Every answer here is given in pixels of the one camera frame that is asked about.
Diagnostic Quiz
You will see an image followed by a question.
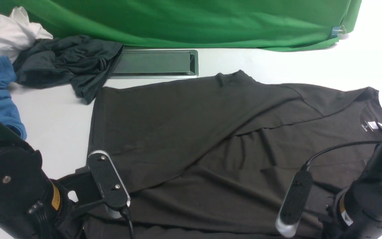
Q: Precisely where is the green backdrop cloth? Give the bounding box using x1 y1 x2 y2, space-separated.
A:
0 0 362 52

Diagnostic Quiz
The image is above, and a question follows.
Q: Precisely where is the white crumpled garment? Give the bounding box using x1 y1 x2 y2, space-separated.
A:
0 7 53 62

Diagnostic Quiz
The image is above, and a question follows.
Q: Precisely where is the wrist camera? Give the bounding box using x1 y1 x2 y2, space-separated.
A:
275 168 313 238
87 150 131 219

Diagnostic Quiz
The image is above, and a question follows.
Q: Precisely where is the metal table cable hatch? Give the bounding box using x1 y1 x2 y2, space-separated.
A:
110 49 199 79

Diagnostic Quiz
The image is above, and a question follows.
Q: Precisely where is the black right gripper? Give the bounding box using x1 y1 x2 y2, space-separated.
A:
304 199 346 239

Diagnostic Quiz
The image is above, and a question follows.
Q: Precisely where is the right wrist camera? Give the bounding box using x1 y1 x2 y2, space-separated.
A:
275 168 313 238

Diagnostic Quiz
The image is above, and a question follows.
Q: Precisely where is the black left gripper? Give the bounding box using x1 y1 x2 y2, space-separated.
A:
53 166 104 239

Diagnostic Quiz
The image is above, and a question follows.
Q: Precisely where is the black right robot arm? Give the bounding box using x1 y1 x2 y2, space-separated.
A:
305 143 382 239

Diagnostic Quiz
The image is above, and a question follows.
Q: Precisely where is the blue binder clip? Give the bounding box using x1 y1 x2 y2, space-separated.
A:
330 25 347 38

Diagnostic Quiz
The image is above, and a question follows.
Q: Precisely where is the dark gray crumpled garment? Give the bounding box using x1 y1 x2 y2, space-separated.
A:
13 35 124 104

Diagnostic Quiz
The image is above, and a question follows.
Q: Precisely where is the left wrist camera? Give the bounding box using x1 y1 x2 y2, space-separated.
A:
87 150 131 219

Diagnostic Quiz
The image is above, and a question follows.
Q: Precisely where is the gray long-sleeved shirt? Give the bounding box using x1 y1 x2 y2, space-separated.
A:
89 71 382 239

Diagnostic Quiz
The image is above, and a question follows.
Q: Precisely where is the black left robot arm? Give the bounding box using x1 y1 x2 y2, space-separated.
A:
0 122 104 239

